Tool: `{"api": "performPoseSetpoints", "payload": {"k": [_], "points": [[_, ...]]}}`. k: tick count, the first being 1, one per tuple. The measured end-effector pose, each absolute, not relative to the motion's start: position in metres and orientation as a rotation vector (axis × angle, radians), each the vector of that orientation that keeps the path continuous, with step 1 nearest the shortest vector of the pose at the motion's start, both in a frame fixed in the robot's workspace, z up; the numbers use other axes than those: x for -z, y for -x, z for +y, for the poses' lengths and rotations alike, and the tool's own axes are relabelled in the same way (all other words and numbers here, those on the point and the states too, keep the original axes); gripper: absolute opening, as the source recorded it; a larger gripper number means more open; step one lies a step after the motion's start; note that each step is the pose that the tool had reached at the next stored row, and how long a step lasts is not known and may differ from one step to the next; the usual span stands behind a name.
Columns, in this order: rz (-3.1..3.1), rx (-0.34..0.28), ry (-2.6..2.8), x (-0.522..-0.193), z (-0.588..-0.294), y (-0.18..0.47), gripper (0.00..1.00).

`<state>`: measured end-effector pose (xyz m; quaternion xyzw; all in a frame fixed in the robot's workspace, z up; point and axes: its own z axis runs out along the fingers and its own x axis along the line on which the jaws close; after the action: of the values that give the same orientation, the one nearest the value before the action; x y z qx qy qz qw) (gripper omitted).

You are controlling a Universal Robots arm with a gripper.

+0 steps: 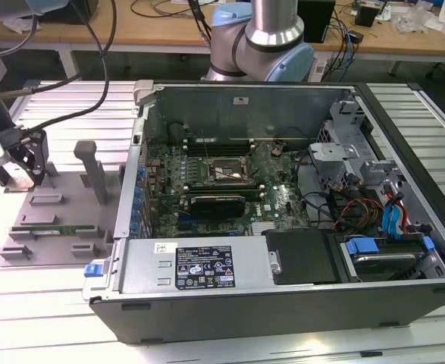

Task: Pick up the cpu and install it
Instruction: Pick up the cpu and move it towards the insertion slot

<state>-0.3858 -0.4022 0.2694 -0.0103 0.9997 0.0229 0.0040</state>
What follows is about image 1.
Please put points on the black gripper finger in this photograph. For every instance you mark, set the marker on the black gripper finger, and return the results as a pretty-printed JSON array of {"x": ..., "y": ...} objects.
[
  {"x": 42, "y": 151},
  {"x": 0, "y": 176}
]

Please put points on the metal locking lever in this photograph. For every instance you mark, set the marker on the metal locking lever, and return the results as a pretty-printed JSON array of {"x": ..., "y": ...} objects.
[
  {"x": 255, "y": 150},
  {"x": 205, "y": 146}
]

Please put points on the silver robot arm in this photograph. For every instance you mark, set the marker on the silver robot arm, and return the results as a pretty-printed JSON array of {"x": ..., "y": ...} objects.
[{"x": 271, "y": 26}]

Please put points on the CPU socket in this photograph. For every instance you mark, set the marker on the CPU socket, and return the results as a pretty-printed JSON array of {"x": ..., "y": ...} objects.
[{"x": 226, "y": 168}]

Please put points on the green RAM stick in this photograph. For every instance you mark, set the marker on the green RAM stick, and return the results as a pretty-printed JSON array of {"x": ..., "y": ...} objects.
[{"x": 55, "y": 228}]

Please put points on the crumpled white plastic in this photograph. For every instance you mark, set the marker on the crumpled white plastic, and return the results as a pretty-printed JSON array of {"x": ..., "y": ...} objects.
[{"x": 21, "y": 26}]

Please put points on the grey parts rack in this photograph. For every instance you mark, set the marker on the grey parts rack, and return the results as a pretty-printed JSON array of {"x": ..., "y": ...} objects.
[{"x": 66, "y": 242}]

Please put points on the blue slot clip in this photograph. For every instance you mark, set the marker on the blue slot clip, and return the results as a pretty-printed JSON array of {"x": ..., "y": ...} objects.
[
  {"x": 134, "y": 216},
  {"x": 136, "y": 201},
  {"x": 138, "y": 188},
  {"x": 132, "y": 228},
  {"x": 142, "y": 172}
]

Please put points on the grey case latch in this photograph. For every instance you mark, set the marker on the grey case latch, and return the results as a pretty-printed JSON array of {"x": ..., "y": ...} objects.
[{"x": 144, "y": 91}]

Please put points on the blue case latch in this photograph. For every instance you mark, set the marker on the blue case latch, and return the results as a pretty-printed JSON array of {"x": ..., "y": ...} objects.
[{"x": 92, "y": 270}]

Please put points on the large black box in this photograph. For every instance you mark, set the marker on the large black box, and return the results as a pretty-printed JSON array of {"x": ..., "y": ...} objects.
[{"x": 83, "y": 11}]

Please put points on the silver power supply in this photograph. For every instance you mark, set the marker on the silver power supply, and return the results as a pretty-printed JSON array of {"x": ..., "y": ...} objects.
[{"x": 146, "y": 261}]

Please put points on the wooden desk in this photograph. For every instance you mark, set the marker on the wooden desk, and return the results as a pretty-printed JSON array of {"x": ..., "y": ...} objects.
[{"x": 150, "y": 34}]

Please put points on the black graphics card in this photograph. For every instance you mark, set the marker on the black graphics card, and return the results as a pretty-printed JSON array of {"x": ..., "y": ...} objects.
[{"x": 216, "y": 206}]

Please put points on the silver board heatsink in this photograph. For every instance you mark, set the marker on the silver board heatsink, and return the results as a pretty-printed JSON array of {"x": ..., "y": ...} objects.
[{"x": 263, "y": 227}]

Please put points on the coin cell battery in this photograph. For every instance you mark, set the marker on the coin cell battery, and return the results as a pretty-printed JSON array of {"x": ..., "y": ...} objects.
[{"x": 277, "y": 149}]

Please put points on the green motherboard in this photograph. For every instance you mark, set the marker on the green motherboard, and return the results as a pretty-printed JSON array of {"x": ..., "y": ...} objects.
[{"x": 282, "y": 197}]

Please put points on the black PC case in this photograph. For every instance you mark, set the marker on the black PC case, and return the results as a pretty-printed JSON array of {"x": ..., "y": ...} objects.
[{"x": 245, "y": 314}]

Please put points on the black plastic shroud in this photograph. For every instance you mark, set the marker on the black plastic shroud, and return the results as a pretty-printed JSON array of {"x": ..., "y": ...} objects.
[{"x": 301, "y": 258}]

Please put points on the silver metal drive cage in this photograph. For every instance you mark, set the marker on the silver metal drive cage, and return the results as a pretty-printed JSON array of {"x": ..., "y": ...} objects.
[{"x": 332, "y": 151}]

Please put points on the black tower box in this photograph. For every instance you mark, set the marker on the black tower box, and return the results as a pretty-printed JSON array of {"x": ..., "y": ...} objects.
[{"x": 317, "y": 19}]

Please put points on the hard disk in blue carrier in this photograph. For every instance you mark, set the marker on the hard disk in blue carrier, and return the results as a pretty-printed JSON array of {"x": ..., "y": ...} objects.
[{"x": 362, "y": 246}]

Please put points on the small black device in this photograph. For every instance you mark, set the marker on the small black device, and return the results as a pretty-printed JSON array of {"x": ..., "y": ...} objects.
[{"x": 356, "y": 36}]

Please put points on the clear plastic bags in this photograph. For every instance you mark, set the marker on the clear plastic bags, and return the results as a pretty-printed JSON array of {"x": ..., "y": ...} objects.
[{"x": 415, "y": 19}]

